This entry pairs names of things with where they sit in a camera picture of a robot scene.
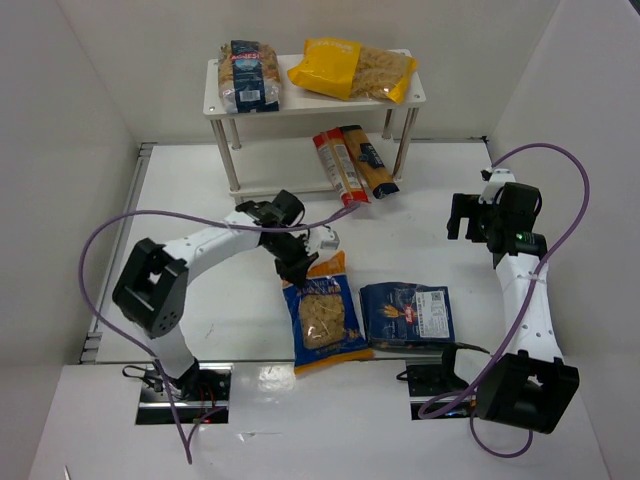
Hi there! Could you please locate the orange blue orecchiette bag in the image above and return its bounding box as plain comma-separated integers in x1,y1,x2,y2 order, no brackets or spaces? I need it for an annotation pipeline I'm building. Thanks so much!
282,250,374,376

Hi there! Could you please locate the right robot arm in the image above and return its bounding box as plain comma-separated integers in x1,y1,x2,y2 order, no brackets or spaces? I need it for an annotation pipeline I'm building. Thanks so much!
447,181,580,434

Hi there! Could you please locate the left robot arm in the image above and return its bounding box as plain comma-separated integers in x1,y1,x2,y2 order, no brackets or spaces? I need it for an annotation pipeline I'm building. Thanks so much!
112,190,319,398

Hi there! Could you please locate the white two-tier shelf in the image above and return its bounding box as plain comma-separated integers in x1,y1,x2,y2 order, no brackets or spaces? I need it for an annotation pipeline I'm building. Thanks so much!
203,54,426,203

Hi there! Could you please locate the dark blue pasta box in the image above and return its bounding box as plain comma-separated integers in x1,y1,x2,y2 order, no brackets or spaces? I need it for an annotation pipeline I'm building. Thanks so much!
359,282,455,351

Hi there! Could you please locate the blue clear pasta bag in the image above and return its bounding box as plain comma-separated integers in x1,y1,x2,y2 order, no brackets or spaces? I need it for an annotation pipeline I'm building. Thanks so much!
218,40,282,114

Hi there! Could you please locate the yellow fusilli pasta bag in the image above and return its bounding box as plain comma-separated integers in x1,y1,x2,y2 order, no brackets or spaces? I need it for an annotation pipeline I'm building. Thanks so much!
287,37,417,104

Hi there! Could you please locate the yellow blue spaghetti pack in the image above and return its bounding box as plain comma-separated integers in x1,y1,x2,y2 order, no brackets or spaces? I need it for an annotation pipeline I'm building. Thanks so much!
338,125,399,200

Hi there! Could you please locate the red spaghetti pack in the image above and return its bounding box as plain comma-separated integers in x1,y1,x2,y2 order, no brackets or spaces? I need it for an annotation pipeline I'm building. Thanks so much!
313,128,369,207

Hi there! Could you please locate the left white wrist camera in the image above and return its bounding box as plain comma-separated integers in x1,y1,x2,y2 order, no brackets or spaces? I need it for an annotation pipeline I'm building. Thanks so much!
305,225,340,254

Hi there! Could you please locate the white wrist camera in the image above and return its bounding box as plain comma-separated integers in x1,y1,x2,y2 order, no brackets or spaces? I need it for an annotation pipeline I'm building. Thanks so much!
478,168,516,205
305,225,340,254

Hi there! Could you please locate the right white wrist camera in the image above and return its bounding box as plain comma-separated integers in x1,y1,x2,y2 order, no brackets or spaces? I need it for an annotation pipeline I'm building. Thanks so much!
478,168,516,205

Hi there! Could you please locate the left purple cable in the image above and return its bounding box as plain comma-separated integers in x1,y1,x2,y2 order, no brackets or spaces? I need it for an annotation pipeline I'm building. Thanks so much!
79,199,364,464

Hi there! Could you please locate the purple cable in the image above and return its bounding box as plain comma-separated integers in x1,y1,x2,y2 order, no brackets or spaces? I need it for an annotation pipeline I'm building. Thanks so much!
417,142,591,457
79,199,364,464

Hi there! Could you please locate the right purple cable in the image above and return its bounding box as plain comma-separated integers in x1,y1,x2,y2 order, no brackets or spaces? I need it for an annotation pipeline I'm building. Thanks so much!
417,142,591,457

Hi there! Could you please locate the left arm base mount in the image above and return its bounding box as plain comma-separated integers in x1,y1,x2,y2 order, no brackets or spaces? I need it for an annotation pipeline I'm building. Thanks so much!
122,363,233,425

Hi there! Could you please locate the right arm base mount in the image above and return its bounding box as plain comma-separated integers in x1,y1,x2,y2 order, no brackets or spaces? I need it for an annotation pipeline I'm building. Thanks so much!
396,342,493,420

